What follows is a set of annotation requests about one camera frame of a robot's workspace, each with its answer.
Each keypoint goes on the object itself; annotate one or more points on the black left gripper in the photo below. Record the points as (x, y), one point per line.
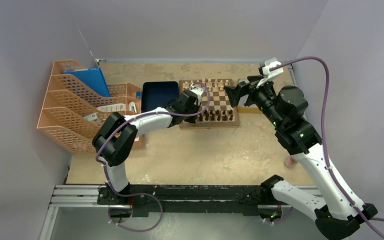
(191, 119)

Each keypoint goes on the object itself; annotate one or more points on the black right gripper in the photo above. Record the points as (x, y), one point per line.
(234, 93)

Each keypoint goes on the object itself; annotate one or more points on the dark back rank piece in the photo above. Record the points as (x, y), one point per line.
(206, 116)

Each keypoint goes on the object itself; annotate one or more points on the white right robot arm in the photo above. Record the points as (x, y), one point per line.
(334, 216)

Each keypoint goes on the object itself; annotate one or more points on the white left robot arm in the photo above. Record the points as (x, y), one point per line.
(114, 140)

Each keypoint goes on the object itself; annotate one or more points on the row of light chess pieces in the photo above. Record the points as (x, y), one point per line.
(213, 84)

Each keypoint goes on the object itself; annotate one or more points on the wooden chess board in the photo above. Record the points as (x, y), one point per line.
(217, 101)

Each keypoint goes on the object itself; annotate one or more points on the gold metal tin tray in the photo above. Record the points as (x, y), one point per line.
(247, 109)

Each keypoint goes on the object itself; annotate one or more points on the dark blue tin box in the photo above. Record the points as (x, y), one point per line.
(158, 93)

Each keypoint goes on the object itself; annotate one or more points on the orange plastic basket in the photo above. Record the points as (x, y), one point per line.
(121, 98)

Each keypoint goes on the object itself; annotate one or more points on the pink capped bottle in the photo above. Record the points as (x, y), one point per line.
(290, 162)

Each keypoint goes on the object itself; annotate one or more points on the blue folder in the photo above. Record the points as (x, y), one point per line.
(93, 78)

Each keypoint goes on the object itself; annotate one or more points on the orange plastic file rack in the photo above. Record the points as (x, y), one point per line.
(66, 103)

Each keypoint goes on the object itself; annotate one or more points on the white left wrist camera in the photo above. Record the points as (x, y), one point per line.
(199, 91)

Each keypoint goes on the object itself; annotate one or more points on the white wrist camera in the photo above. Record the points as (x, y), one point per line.
(199, 91)
(269, 71)

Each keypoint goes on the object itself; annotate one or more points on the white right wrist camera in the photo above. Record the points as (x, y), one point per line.
(269, 71)

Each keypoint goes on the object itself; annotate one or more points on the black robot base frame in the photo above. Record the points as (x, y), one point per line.
(248, 200)

